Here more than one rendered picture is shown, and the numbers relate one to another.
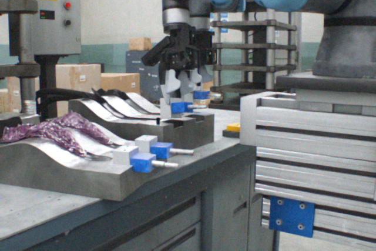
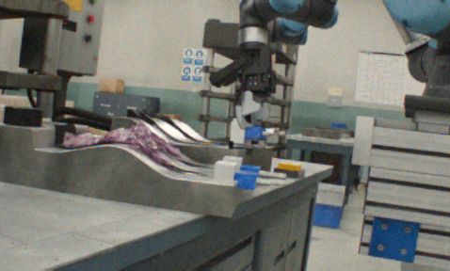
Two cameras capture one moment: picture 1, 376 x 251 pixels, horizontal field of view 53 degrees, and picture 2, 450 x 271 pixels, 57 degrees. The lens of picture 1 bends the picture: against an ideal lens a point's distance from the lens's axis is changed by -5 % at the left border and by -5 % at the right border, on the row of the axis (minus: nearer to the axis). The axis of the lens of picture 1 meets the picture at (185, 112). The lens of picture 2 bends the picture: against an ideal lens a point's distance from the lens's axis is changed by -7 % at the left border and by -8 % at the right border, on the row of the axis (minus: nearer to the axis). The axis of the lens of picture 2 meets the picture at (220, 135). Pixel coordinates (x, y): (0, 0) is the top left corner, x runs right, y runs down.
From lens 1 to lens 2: 30 cm
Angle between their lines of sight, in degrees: 11
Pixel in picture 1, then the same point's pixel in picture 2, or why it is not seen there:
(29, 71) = (51, 84)
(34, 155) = (123, 161)
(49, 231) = (165, 243)
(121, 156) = (225, 169)
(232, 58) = (215, 111)
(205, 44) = not seen: hidden behind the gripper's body
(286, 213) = (389, 238)
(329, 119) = (446, 140)
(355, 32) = not seen: outside the picture
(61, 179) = (157, 191)
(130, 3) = (104, 39)
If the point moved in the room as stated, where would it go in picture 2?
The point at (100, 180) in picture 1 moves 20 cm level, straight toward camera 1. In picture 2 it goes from (209, 193) to (264, 225)
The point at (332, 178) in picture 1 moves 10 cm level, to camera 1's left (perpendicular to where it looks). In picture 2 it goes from (446, 198) to (400, 196)
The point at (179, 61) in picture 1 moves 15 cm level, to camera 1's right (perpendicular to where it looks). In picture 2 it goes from (259, 83) to (317, 89)
